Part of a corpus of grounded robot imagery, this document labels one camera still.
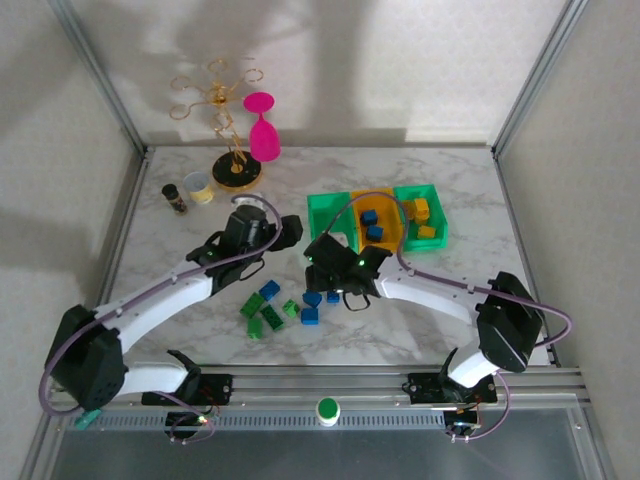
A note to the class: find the small green lego brick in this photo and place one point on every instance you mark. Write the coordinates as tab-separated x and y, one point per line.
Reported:
291	307
255	328

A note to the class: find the green plastic bin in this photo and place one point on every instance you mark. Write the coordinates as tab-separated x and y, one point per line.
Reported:
330	210
432	245

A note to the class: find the orange plastic bin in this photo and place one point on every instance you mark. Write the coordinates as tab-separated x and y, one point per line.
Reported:
387	235

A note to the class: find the yellow lego brick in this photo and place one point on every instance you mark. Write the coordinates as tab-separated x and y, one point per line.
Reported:
421	209
426	231
409	210

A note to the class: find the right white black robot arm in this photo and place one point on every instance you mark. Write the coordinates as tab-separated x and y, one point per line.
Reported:
430	295

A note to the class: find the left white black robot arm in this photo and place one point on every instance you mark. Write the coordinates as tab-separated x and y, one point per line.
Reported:
170	300

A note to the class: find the small white yellow cup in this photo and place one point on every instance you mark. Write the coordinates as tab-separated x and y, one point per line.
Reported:
199	189

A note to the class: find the dark spice jar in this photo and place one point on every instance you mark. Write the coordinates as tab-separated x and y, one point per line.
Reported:
175	199

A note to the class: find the pink plastic wine glass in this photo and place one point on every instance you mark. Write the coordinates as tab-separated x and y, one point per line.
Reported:
264	142

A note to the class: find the green push button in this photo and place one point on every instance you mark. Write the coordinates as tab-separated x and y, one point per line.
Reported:
327	409

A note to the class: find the small electronics board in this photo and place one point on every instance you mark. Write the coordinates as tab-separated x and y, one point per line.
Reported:
462	422
182	420

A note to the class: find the teal plug connector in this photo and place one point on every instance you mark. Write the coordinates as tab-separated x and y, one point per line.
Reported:
88	420

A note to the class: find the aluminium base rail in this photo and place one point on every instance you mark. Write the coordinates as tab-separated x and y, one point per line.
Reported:
300	385

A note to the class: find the aluminium frame post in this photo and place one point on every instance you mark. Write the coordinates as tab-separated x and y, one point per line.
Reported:
100	75
535	75

